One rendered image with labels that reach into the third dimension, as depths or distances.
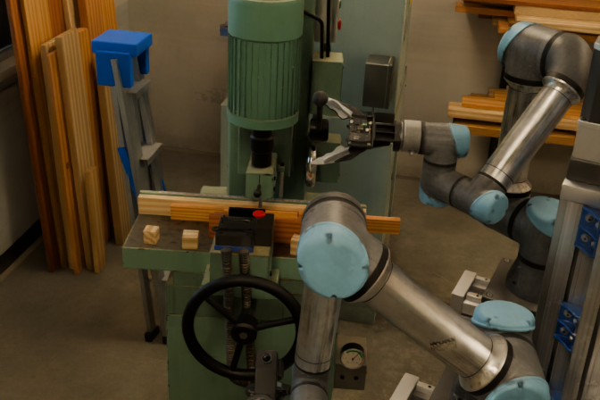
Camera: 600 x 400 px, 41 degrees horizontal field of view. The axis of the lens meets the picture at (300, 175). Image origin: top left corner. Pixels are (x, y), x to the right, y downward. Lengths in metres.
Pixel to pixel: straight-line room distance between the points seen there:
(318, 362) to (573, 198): 0.60
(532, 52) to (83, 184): 2.13
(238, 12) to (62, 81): 1.57
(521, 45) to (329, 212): 0.78
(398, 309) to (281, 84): 0.72
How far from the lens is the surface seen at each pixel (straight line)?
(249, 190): 2.01
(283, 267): 1.98
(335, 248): 1.28
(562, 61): 1.88
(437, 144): 1.80
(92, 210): 3.48
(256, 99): 1.88
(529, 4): 3.79
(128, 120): 2.79
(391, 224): 2.09
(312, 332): 1.56
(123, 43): 2.74
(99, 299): 3.46
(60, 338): 3.27
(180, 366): 2.19
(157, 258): 2.01
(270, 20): 1.82
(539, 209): 2.02
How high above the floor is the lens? 1.92
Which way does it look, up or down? 25 degrees down
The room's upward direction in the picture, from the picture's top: 3 degrees clockwise
